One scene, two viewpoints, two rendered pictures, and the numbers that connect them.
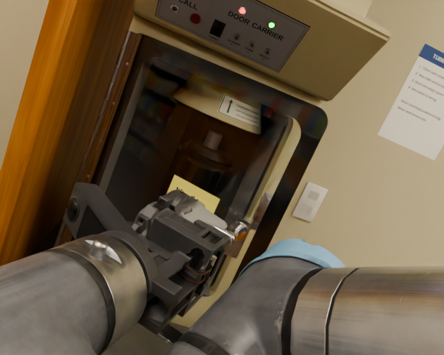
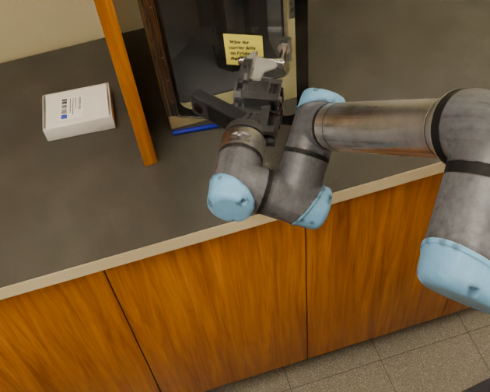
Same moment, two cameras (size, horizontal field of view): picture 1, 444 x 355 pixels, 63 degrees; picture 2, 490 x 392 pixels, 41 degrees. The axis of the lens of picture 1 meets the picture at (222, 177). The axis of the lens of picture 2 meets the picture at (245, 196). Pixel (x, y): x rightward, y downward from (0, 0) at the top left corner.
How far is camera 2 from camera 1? 84 cm
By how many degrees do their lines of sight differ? 39
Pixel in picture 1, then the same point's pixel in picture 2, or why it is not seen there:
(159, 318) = (272, 141)
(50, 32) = (104, 12)
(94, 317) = (255, 159)
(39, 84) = (115, 41)
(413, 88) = not seen: outside the picture
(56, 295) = (243, 160)
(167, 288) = (269, 130)
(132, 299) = (260, 144)
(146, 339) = not seen: hidden behind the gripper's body
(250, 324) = (304, 136)
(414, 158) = not seen: outside the picture
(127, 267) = (253, 134)
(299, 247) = (312, 95)
